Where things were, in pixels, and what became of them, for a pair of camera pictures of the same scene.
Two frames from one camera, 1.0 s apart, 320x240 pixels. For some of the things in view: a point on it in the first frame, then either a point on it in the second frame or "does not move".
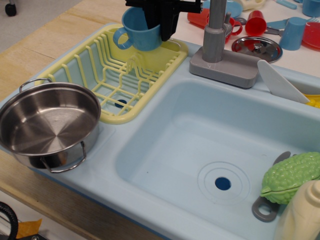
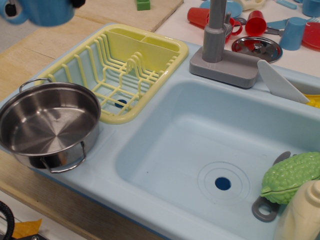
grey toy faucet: (212, 61) does not move
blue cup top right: (311, 8) does not move
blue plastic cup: (136, 28) to (46, 13)
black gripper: (168, 21) to (78, 3)
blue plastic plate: (232, 6) does not move
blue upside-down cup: (292, 37) does not move
